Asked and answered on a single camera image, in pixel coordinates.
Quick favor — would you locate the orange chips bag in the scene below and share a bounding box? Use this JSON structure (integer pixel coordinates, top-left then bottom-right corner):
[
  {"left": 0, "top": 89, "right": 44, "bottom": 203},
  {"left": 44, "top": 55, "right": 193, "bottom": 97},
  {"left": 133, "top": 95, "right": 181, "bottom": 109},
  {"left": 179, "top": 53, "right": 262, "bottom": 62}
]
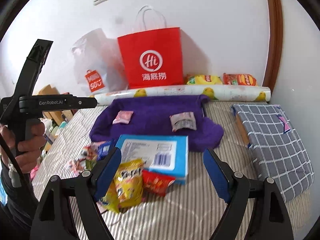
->
[{"left": 223, "top": 73, "right": 258, "bottom": 86}]

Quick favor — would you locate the grey checked folded cloth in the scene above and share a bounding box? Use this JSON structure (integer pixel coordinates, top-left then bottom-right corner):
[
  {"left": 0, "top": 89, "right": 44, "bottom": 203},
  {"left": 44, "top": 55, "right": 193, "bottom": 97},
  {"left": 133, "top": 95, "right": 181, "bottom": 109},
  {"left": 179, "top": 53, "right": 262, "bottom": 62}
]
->
[{"left": 231, "top": 103, "right": 314, "bottom": 202}]

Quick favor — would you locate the red snack packet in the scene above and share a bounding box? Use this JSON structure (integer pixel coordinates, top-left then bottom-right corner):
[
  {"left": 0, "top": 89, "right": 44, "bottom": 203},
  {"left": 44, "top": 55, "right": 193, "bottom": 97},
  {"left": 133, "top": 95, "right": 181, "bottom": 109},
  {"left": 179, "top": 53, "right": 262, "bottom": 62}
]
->
[{"left": 142, "top": 170, "right": 176, "bottom": 197}]

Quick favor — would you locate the brown wooden door frame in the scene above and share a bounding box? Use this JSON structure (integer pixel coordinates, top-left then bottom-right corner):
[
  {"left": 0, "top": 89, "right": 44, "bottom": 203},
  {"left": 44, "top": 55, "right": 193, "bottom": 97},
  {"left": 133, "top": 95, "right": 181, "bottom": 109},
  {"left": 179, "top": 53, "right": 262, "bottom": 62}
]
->
[{"left": 263, "top": 0, "right": 283, "bottom": 92}]

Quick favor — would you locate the blue tissue pack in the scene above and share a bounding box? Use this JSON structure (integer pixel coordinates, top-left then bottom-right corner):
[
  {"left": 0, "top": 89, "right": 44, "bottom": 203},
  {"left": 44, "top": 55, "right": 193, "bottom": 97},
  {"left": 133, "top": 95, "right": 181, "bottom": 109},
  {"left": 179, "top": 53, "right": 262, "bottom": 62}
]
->
[{"left": 116, "top": 134, "right": 189, "bottom": 185}]

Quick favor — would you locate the pale pink nougat packet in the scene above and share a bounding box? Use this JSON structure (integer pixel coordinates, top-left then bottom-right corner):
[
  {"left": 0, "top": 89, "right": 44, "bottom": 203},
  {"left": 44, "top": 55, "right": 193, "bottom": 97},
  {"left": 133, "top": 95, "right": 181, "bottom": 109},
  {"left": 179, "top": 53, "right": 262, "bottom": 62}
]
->
[{"left": 169, "top": 112, "right": 197, "bottom": 132}]

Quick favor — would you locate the white Miniso plastic bag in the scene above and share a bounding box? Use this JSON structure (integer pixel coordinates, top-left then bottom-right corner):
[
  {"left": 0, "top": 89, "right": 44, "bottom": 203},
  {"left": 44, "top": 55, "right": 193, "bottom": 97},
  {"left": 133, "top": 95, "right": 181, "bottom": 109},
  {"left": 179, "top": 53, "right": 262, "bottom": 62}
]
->
[{"left": 71, "top": 28, "right": 128, "bottom": 95}]

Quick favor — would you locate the yellow chips bag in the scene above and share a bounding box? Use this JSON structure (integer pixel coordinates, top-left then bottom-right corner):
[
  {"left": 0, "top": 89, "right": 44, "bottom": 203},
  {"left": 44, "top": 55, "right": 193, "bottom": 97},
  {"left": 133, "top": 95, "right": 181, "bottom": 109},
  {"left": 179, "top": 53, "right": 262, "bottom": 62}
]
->
[{"left": 186, "top": 75, "right": 223, "bottom": 85}]

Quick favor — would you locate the fruit print paper roll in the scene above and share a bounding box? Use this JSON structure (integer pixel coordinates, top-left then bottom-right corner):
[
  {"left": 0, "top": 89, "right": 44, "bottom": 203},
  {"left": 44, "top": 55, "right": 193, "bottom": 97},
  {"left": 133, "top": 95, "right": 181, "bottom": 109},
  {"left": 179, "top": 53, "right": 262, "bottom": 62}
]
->
[{"left": 94, "top": 85, "right": 271, "bottom": 105}]

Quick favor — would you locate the yellow snack packet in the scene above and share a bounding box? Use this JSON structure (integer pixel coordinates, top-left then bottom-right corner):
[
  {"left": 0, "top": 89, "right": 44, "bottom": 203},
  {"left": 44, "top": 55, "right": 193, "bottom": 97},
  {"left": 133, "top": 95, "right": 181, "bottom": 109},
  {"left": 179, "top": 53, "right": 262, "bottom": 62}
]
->
[{"left": 98, "top": 159, "right": 144, "bottom": 213}]

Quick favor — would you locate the person's left hand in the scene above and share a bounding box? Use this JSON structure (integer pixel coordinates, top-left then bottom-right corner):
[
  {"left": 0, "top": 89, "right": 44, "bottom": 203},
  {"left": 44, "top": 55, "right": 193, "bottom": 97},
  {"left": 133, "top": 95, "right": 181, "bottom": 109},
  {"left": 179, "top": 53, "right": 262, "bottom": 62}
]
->
[{"left": 1, "top": 122, "right": 46, "bottom": 173}]

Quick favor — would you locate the red paper shopping bag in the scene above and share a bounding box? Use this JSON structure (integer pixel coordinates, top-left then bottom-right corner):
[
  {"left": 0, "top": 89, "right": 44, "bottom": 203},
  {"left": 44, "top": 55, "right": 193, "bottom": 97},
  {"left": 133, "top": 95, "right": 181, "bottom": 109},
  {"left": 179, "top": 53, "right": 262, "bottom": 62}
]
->
[{"left": 117, "top": 4, "right": 185, "bottom": 90}]

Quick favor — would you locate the purple towel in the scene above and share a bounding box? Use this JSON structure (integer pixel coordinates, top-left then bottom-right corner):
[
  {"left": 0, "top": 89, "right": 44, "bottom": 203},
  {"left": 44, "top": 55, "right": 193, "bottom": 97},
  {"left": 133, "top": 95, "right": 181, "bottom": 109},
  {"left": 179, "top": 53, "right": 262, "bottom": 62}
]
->
[{"left": 89, "top": 95, "right": 224, "bottom": 152}]

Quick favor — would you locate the person's left forearm dark sleeve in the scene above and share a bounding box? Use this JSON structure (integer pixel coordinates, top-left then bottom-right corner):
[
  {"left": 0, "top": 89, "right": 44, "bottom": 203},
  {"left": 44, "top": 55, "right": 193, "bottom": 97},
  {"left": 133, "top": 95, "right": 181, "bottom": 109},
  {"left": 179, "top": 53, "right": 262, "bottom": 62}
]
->
[{"left": 1, "top": 163, "right": 39, "bottom": 239}]

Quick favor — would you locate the colourful cartoon snack packet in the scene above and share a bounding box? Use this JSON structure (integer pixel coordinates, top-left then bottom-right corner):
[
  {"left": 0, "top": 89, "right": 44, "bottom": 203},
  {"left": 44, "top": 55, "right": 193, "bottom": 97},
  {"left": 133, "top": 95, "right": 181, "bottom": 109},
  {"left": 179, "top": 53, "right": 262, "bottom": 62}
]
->
[{"left": 65, "top": 141, "right": 105, "bottom": 175}]

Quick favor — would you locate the small blue wrapper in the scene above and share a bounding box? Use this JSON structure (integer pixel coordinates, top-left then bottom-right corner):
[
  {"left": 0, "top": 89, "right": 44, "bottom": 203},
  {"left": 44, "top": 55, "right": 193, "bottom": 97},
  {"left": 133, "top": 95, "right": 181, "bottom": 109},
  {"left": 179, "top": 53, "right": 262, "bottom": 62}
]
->
[{"left": 97, "top": 139, "right": 114, "bottom": 161}]

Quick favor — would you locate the pink snack packet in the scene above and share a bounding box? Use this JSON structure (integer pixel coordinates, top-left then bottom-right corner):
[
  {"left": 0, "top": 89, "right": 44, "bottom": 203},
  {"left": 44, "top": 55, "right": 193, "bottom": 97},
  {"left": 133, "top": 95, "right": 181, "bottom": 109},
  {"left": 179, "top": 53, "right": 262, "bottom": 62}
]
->
[{"left": 112, "top": 111, "right": 133, "bottom": 125}]

